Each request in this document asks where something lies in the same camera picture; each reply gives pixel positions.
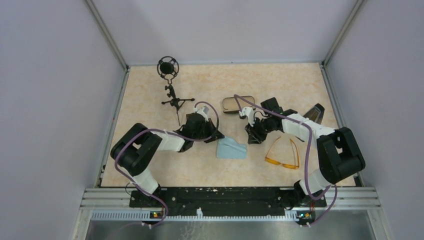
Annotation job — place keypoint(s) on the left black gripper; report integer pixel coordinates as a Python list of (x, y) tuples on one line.
[(210, 125)]

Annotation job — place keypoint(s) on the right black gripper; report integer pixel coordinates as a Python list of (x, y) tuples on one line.
[(254, 137)]

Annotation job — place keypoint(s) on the light blue cleaning cloth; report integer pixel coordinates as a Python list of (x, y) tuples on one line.
[(228, 148)]

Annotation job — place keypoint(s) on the black glasses case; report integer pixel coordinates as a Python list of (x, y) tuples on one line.
[(230, 105)]

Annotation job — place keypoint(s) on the orange sunglasses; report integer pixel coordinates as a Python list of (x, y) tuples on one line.
[(284, 152)]

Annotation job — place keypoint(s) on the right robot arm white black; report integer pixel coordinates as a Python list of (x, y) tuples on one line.
[(339, 155)]

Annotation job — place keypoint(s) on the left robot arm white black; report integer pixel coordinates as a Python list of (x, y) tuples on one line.
[(135, 150)]

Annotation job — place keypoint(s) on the black wedge mirror block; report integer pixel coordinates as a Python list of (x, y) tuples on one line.
[(316, 113)]

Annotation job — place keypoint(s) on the black microphone on tripod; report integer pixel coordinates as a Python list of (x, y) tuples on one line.
[(168, 69)]

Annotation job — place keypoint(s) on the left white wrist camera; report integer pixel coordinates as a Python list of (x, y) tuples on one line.
[(203, 111)]

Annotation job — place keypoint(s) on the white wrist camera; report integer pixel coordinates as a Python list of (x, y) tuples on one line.
[(203, 111), (249, 114)]

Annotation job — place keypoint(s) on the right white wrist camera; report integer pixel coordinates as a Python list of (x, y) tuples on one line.
[(249, 114)]

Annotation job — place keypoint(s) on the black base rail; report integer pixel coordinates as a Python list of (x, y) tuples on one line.
[(224, 201)]

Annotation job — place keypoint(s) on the white cable duct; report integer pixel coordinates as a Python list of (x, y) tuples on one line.
[(199, 216)]

